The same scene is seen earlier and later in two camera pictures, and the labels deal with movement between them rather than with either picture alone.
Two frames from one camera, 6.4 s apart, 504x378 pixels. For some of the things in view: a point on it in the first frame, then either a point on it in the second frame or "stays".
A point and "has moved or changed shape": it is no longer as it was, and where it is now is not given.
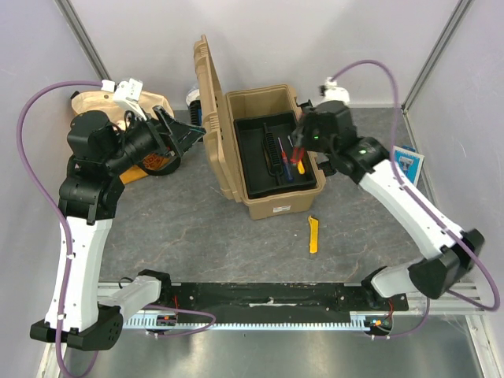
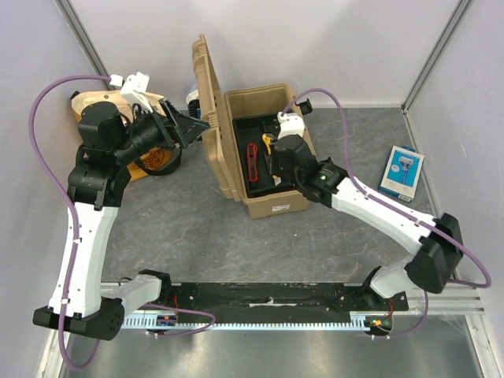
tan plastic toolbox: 221,109 stays
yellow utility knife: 313,235 -> 266,142
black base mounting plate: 278,299 stays
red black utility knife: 297,155 has moved or changed shape
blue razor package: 409,162 stays
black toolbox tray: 264,142 stays
